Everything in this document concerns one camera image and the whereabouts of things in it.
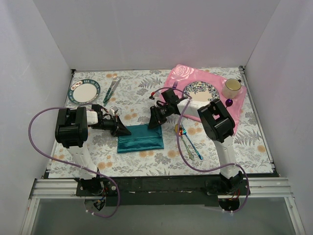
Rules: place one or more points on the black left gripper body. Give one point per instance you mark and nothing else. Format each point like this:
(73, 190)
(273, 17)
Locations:
(116, 127)

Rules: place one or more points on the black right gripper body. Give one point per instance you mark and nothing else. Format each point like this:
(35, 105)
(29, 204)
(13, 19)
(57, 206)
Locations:
(156, 117)

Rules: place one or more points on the teal cloth napkin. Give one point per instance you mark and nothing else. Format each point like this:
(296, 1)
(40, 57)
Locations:
(141, 139)

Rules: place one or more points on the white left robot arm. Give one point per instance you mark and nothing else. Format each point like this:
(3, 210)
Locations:
(72, 132)

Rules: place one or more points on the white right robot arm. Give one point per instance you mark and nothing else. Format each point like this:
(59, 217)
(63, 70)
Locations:
(218, 125)

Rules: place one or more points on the purple metallic fork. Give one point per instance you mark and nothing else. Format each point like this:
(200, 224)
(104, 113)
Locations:
(175, 84)

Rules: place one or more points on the pink floral placemat cloth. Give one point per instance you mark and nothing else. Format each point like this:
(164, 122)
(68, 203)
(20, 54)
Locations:
(215, 76)

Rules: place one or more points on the blue floral white plate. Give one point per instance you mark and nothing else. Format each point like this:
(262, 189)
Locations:
(201, 91)

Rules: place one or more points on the green rimmed white plate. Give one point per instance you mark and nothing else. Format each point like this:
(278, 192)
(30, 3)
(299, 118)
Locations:
(84, 91)

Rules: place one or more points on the iridescent gold spoon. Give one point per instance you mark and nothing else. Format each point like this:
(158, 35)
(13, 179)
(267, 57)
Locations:
(180, 132)

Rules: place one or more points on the iridescent blue fork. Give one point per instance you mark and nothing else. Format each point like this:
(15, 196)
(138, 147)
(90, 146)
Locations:
(195, 149)

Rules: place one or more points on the purple metallic spoon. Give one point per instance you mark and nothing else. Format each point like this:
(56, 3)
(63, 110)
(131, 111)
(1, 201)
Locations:
(228, 103)

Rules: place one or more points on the cream ceramic mug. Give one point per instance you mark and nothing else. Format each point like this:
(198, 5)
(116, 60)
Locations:
(231, 88)

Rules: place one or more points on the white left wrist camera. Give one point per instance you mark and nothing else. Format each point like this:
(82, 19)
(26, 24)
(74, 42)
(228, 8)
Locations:
(114, 111)

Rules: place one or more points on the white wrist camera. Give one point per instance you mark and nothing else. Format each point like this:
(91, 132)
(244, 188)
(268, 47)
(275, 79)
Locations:
(114, 111)
(156, 96)

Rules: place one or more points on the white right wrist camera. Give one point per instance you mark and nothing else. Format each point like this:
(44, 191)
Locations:
(156, 96)

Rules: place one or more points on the green handled knife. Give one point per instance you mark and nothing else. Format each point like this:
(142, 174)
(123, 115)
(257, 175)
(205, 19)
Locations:
(112, 91)

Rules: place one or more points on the green handled fork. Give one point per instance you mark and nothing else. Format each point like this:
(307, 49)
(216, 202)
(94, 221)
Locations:
(114, 80)

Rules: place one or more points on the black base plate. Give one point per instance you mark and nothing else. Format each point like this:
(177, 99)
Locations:
(162, 190)

